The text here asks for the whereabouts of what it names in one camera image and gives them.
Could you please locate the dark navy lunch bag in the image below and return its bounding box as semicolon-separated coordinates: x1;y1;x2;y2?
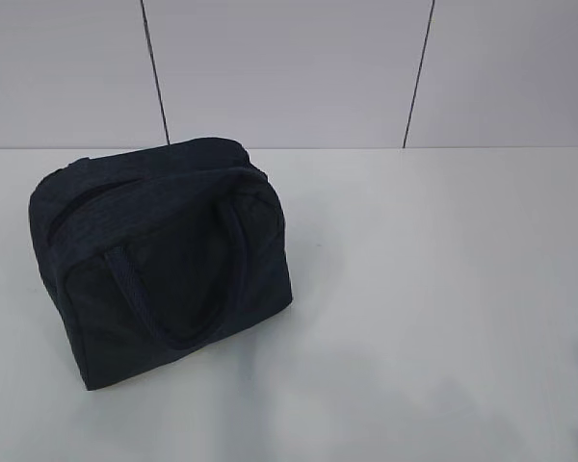
28;138;293;390

